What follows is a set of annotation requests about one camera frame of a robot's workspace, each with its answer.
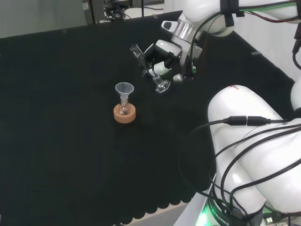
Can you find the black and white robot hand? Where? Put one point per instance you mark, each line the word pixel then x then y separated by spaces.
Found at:
pixel 168 50

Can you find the clear glass graduated cylinder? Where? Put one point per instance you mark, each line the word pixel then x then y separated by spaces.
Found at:
pixel 162 86

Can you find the clear plastic funnel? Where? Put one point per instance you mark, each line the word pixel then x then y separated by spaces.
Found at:
pixel 124 89

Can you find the round-bottom glass flask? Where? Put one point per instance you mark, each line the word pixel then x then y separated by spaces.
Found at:
pixel 124 108

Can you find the grey metal cabinet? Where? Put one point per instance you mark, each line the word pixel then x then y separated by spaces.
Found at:
pixel 94 11

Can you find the black bench cloth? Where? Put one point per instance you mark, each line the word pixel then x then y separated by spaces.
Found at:
pixel 70 141

